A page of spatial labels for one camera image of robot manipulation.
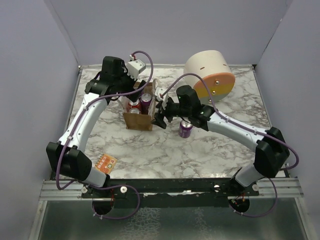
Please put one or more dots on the cream three-drawer round cabinet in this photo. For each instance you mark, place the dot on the cream three-drawer round cabinet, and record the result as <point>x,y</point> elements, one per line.
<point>212,67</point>

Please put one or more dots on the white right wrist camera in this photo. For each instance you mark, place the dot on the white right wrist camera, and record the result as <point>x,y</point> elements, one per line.
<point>161,96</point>

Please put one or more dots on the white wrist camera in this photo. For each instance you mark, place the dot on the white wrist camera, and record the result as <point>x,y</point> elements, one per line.
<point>161,96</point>
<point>135,67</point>

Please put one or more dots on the purple Fanta can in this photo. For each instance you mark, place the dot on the purple Fanta can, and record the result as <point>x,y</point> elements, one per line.
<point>134,104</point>
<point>185,129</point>

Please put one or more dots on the red coke can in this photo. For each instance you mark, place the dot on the red coke can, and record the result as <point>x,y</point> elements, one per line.
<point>145,100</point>
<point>134,110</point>

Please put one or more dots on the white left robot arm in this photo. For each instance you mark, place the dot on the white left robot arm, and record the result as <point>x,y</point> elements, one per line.
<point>67,155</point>

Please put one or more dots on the orange snack packet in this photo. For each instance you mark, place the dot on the orange snack packet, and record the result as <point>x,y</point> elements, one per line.
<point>106,163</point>

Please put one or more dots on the red Coke can front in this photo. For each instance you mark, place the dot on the red Coke can front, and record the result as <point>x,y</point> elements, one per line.
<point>134,110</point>

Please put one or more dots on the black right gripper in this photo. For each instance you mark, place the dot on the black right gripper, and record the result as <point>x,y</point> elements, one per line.
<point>159,117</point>

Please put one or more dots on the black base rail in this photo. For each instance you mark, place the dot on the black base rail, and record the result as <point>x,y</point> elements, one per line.
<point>168,192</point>

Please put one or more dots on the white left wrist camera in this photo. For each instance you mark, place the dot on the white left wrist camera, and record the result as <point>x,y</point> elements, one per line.
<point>135,67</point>

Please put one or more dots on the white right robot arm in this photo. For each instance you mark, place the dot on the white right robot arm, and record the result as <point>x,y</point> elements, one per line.
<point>270,153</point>

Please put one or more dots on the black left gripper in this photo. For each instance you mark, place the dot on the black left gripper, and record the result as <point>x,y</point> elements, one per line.
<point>132,82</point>

